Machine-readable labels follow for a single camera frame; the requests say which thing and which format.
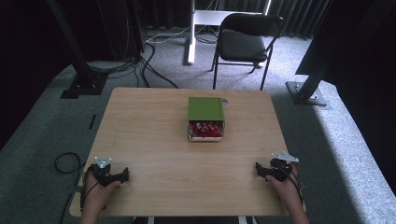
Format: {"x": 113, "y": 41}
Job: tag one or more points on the black metal stand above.
{"x": 306, "y": 91}
{"x": 82, "y": 74}

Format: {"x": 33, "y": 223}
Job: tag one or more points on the pile of red packets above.
{"x": 205, "y": 129}

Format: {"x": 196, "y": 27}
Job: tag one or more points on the person's left hand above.
{"x": 96, "y": 196}

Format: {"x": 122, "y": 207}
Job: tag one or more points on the white cardboard drawer tray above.
{"x": 205, "y": 139}

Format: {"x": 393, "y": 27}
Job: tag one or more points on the person's right hand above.
{"x": 285, "y": 189}

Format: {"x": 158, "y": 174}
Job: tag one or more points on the grey tape piece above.
{"x": 78, "y": 188}

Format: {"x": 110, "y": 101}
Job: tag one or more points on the dark curtain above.
{"x": 174, "y": 12}

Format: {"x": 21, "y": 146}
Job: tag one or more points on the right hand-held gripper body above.
{"x": 280, "y": 169}

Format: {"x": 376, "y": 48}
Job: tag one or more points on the green cardboard box sleeve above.
{"x": 205, "y": 109}

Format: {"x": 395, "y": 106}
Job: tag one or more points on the black folding chair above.
{"x": 243, "y": 43}

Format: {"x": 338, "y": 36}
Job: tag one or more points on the black tape strip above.
{"x": 92, "y": 122}

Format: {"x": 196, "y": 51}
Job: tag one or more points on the white table leg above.
{"x": 246, "y": 220}
{"x": 150, "y": 220}

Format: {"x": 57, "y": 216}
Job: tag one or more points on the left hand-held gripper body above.
{"x": 102, "y": 174}

